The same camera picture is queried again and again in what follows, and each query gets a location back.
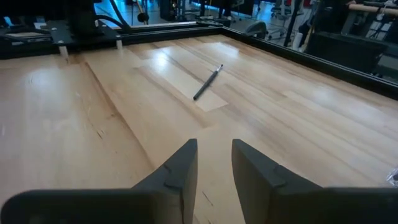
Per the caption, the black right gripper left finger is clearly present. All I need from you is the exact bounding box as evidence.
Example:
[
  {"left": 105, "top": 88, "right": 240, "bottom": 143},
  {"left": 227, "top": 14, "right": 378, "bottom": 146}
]
[{"left": 0, "top": 139, "right": 199, "bottom": 224}]

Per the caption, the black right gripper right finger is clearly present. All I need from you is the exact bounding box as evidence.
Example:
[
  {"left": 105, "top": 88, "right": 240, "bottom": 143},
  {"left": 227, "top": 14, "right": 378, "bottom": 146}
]
[{"left": 231, "top": 139, "right": 398, "bottom": 224}]

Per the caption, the thin black makeup brush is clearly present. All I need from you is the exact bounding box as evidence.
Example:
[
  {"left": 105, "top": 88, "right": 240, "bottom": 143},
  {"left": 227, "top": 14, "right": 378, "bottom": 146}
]
[{"left": 193, "top": 63, "right": 224, "bottom": 101}]

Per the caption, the black low cabinet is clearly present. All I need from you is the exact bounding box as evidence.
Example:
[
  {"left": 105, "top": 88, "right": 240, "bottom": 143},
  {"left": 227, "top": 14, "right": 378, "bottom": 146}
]
[{"left": 305, "top": 30, "right": 390, "bottom": 75}]

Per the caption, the office chair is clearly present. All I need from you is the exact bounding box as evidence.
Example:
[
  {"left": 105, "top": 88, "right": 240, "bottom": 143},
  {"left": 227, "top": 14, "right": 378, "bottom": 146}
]
[{"left": 244, "top": 21, "right": 269, "bottom": 40}]

